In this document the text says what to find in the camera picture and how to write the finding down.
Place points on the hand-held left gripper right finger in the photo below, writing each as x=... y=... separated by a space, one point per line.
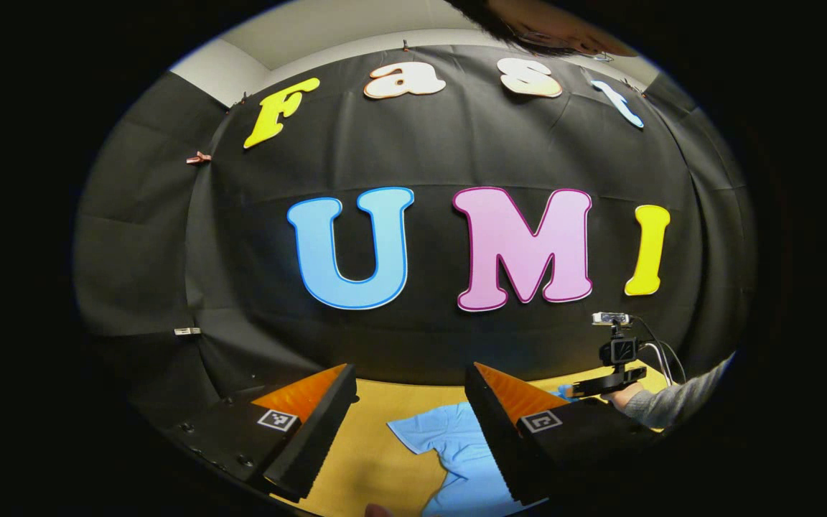
x=500 y=445

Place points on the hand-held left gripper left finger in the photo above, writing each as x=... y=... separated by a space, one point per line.
x=313 y=445

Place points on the light blue T-shirt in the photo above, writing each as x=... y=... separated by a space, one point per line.
x=449 y=438

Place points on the white cloth clip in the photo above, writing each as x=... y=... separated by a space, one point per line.
x=187 y=331

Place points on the black backdrop cloth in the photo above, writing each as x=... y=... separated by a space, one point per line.
x=456 y=143

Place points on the orange cloth clip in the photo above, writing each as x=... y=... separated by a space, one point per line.
x=198 y=158

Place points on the person's head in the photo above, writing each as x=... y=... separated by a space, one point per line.
x=550 y=25

